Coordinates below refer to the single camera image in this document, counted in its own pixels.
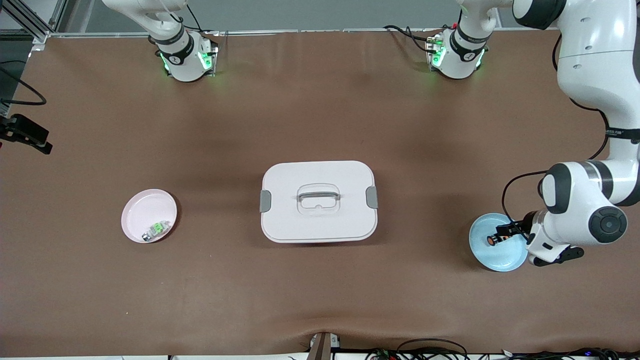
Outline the black looped cable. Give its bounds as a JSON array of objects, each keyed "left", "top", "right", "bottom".
[{"left": 396, "top": 338, "right": 470, "bottom": 360}]

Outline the black base cable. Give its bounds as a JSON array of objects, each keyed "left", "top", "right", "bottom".
[
  {"left": 175, "top": 4, "right": 204, "bottom": 34},
  {"left": 383, "top": 24, "right": 437, "bottom": 54}
]

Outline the light blue round plate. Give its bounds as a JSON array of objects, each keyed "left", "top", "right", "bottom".
[{"left": 468, "top": 212, "right": 530, "bottom": 273}]

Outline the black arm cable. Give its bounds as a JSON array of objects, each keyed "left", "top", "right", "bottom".
[
  {"left": 502, "top": 32, "right": 612, "bottom": 241},
  {"left": 0, "top": 60, "right": 47, "bottom": 106}
]

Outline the front camera mount post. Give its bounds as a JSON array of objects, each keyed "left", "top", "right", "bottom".
[{"left": 306, "top": 331, "right": 342, "bottom": 360}]

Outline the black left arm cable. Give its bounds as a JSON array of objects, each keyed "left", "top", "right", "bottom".
[{"left": 502, "top": 32, "right": 612, "bottom": 241}]

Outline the brown table mat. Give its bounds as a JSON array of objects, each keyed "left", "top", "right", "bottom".
[{"left": 0, "top": 30, "right": 640, "bottom": 357}]

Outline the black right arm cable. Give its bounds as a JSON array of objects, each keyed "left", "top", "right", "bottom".
[{"left": 0, "top": 60, "right": 47, "bottom": 106}]

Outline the black left base cable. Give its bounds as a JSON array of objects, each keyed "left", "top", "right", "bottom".
[{"left": 383, "top": 24, "right": 437, "bottom": 54}]

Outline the black cable bundle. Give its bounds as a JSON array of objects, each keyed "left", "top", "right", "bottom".
[{"left": 500, "top": 347, "right": 640, "bottom": 360}]

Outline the black right base cable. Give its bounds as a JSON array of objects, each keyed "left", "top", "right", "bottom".
[{"left": 175, "top": 4, "right": 204, "bottom": 34}]

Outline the aluminium frame profile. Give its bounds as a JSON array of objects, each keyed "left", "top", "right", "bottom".
[{"left": 0, "top": 0, "right": 69, "bottom": 46}]

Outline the pink round plate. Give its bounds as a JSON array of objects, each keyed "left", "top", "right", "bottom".
[{"left": 121, "top": 188, "right": 179, "bottom": 245}]

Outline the white lidded pink storage box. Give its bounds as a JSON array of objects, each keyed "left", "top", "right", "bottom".
[{"left": 259, "top": 160, "right": 380, "bottom": 245}]

